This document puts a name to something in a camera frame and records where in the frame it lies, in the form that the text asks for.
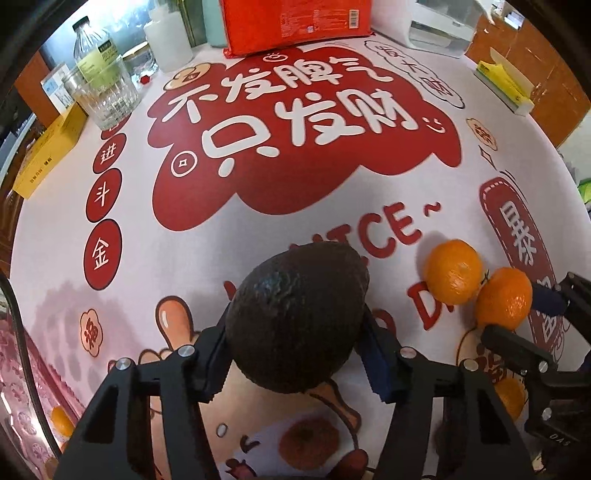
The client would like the mandarin orange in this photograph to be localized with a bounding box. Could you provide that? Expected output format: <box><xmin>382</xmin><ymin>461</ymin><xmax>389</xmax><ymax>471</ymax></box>
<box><xmin>423</xmin><ymin>239</ymin><xmax>484</xmax><ymax>305</ymax></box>
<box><xmin>474</xmin><ymin>267</ymin><xmax>533</xmax><ymax>331</ymax></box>

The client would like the dark round avocado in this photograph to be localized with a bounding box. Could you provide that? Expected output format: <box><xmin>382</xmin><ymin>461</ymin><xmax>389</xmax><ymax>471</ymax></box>
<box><xmin>225</xmin><ymin>242</ymin><xmax>370</xmax><ymax>394</ymax></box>

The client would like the small orange near edge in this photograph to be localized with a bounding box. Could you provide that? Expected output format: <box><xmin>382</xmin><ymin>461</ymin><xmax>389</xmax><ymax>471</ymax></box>
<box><xmin>495</xmin><ymin>377</ymin><xmax>527</xmax><ymax>421</ymax></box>

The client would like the larger orange in tray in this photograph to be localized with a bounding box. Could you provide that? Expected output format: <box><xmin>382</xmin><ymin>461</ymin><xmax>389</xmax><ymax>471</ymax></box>
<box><xmin>50</xmin><ymin>406</ymin><xmax>74</xmax><ymax>438</ymax></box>

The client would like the pink plastic fruit tray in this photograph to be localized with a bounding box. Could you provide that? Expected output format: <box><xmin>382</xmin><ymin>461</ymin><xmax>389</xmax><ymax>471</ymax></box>
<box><xmin>1</xmin><ymin>316</ymin><xmax>83</xmax><ymax>479</ymax></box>

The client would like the printed cartoon table mat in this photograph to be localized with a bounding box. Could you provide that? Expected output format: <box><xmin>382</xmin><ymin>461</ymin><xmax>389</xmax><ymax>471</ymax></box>
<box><xmin>78</xmin><ymin>32</ymin><xmax>569</xmax><ymax>480</ymax></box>

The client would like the yellow sponge box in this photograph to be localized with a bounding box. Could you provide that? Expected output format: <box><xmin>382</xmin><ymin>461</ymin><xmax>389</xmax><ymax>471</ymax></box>
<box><xmin>474</xmin><ymin>47</ymin><xmax>535</xmax><ymax>117</ymax></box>

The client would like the white countertop appliance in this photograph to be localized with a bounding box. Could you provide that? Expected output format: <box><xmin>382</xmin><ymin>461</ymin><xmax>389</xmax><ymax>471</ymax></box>
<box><xmin>370</xmin><ymin>0</ymin><xmax>493</xmax><ymax>58</ymax></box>

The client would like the yellow cardboard box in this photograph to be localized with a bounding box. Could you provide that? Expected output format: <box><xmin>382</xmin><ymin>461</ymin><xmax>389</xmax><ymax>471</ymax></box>
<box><xmin>13</xmin><ymin>102</ymin><xmax>87</xmax><ymax>199</ymax></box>

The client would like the clear drinking glass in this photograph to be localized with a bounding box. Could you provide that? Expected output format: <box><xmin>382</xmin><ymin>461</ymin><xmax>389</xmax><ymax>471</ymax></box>
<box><xmin>63</xmin><ymin>56</ymin><xmax>140</xmax><ymax>131</ymax></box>

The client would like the white blue carton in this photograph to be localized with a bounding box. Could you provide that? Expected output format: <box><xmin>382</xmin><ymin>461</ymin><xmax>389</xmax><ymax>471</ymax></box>
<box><xmin>40</xmin><ymin>62</ymin><xmax>74</xmax><ymax>115</ymax></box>

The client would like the metal tin can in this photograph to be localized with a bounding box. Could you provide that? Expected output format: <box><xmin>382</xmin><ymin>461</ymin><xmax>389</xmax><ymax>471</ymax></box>
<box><xmin>122</xmin><ymin>41</ymin><xmax>158</xmax><ymax>87</ymax></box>

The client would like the clear glass bottle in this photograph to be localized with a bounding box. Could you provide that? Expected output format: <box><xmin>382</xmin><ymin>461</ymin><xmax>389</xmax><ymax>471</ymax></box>
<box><xmin>72</xmin><ymin>16</ymin><xmax>120</xmax><ymax>91</ymax></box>

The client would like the white plastic squeeze bottle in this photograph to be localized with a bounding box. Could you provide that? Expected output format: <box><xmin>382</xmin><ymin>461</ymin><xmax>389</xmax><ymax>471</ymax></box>
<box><xmin>143</xmin><ymin>1</ymin><xmax>192</xmax><ymax>72</ymax></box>

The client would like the red snack package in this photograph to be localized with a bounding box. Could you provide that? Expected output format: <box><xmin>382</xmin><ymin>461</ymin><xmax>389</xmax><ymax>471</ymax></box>
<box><xmin>221</xmin><ymin>0</ymin><xmax>372</xmax><ymax>57</ymax></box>

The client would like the teal ceramic canister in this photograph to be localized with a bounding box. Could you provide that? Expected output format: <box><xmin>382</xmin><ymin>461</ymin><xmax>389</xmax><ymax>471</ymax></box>
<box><xmin>202</xmin><ymin>0</ymin><xmax>228</xmax><ymax>48</ymax></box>

